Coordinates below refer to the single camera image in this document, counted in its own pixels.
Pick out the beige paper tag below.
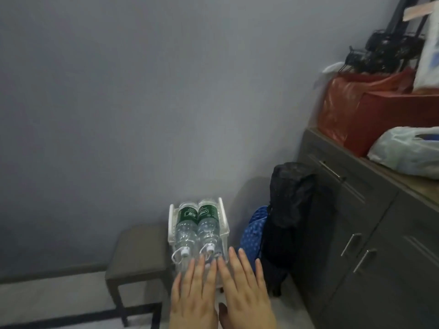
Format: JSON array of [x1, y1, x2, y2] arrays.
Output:
[[403, 0, 439, 22]]

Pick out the metal cabinet door handle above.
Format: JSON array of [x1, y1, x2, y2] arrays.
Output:
[[340, 232, 363, 257], [353, 249, 377, 274]]

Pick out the white plastic basket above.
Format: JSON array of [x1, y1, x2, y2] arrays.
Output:
[[168, 197, 230, 273]]

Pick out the grey cabinet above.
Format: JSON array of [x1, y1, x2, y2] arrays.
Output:
[[291, 127, 439, 329]]

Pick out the metal drawer handle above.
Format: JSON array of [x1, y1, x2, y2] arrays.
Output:
[[319, 160, 346, 183]]

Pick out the white printed shopping bag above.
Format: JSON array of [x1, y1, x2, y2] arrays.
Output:
[[413, 16, 439, 95]]

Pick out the person's left hand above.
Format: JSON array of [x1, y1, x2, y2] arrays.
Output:
[[170, 254, 219, 329]]

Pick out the person's right hand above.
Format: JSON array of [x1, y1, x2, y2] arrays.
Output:
[[216, 247, 277, 329]]

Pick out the black fabric bag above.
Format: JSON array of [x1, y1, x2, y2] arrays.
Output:
[[260, 162, 317, 298]]

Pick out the brown cushioned stool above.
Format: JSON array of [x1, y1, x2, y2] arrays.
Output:
[[104, 224, 173, 328]]

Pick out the black stand poles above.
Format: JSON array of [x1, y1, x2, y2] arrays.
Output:
[[387, 0, 439, 70]]

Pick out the red plastic bag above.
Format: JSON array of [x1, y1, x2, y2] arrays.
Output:
[[317, 68, 439, 158]]

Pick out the white translucent plastic bag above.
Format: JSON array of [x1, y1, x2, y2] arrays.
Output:
[[367, 126, 439, 180]]

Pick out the green label water bottle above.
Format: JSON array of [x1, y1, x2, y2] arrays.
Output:
[[197, 199, 224, 263], [172, 201, 200, 269]]

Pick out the blue dotted bag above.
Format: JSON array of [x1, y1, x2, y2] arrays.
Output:
[[239, 206, 270, 273]]

